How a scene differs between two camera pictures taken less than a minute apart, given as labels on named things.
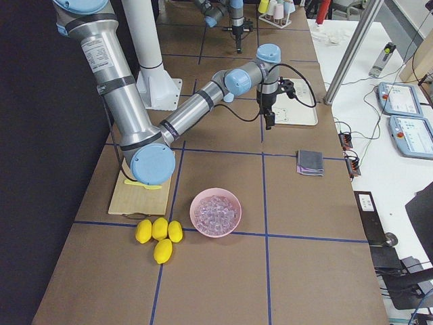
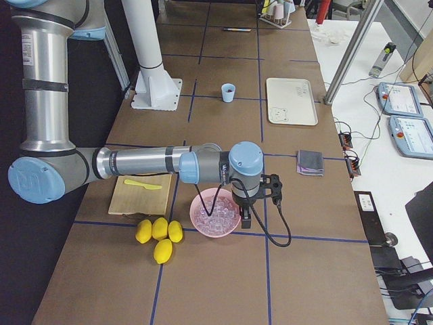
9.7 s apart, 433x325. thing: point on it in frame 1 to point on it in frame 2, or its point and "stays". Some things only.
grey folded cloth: (310, 162) stays
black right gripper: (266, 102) to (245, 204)
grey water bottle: (382, 59) stays
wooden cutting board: (132, 199) stays
